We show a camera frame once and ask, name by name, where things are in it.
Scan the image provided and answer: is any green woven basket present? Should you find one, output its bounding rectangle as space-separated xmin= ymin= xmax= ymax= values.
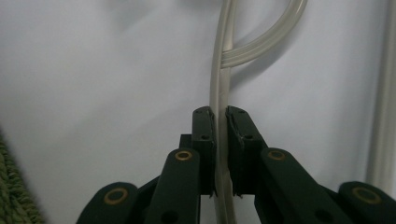
xmin=0 ymin=128 xmax=47 ymax=224

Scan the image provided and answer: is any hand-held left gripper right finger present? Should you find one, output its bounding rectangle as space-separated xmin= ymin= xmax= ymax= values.
xmin=224 ymin=105 xmax=269 ymax=198

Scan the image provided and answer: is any white table mat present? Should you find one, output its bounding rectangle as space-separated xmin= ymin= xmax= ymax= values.
xmin=0 ymin=0 xmax=396 ymax=224

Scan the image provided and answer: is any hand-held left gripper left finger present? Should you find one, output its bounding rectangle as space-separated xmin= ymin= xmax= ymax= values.
xmin=178 ymin=105 xmax=218 ymax=198

